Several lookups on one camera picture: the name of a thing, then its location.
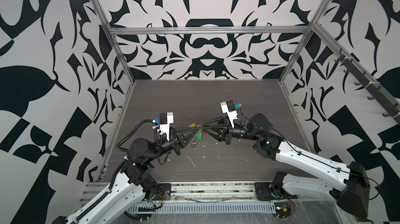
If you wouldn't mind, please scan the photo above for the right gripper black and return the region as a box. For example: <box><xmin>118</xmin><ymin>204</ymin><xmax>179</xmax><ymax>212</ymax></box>
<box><xmin>206</xmin><ymin>116</ymin><xmax>263</xmax><ymax>147</ymax></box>

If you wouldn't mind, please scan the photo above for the large wire keyring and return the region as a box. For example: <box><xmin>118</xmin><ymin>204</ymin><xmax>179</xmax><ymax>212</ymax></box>
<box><xmin>190</xmin><ymin>125</ymin><xmax>205</xmax><ymax>151</ymax></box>

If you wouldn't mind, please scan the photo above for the green key tag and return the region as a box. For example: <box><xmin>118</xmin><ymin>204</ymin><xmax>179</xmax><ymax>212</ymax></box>
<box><xmin>196</xmin><ymin>133</ymin><xmax>202</xmax><ymax>141</ymax></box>

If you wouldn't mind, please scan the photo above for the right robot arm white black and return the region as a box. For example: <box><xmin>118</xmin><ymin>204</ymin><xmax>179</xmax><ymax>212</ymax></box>
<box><xmin>202</xmin><ymin>113</ymin><xmax>371</xmax><ymax>218</ymax></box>

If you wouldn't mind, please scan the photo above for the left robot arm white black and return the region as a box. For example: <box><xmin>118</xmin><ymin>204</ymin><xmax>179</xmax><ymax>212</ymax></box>
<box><xmin>53</xmin><ymin>127</ymin><xmax>200</xmax><ymax>224</ymax></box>

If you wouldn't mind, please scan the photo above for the small circuit board green led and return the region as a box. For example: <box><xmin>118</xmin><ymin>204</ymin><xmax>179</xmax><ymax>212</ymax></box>
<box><xmin>274</xmin><ymin>201</ymin><xmax>295</xmax><ymax>219</ymax></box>

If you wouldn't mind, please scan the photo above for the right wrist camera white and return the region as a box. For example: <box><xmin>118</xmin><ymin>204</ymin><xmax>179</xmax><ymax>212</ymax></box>
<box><xmin>220</xmin><ymin>100</ymin><xmax>242</xmax><ymax>128</ymax></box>

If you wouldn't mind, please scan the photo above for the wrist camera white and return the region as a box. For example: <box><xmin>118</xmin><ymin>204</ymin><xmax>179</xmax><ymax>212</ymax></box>
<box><xmin>152</xmin><ymin>112</ymin><xmax>174</xmax><ymax>141</ymax></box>
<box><xmin>220</xmin><ymin>100</ymin><xmax>242</xmax><ymax>128</ymax></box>

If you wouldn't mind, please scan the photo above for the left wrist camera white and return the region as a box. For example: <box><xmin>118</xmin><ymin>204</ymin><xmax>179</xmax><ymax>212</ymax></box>
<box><xmin>152</xmin><ymin>112</ymin><xmax>174</xmax><ymax>141</ymax></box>

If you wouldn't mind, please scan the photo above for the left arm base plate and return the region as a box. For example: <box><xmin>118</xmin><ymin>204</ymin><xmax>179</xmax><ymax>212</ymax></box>
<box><xmin>151</xmin><ymin>183</ymin><xmax>171</xmax><ymax>201</ymax></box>

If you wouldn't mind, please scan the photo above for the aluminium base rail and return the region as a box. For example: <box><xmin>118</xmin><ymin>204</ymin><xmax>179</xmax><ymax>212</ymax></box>
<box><xmin>84</xmin><ymin>179</ymin><xmax>344</xmax><ymax>204</ymax></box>

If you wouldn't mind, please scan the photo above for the black corrugated cable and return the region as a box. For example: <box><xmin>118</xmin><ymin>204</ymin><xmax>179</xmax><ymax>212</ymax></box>
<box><xmin>115</xmin><ymin>119</ymin><xmax>154</xmax><ymax>153</ymax></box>

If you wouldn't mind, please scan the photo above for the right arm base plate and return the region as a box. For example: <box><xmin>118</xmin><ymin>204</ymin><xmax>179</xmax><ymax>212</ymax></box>
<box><xmin>254</xmin><ymin>182</ymin><xmax>298</xmax><ymax>201</ymax></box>

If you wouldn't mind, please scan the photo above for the white slotted cable duct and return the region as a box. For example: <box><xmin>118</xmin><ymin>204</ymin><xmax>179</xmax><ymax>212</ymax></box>
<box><xmin>127</xmin><ymin>202</ymin><xmax>276</xmax><ymax>215</ymax></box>

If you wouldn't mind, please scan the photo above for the wall hook rack dark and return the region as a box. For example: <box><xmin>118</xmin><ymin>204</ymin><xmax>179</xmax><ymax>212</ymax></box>
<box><xmin>333</xmin><ymin>49</ymin><xmax>400</xmax><ymax>125</ymax></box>

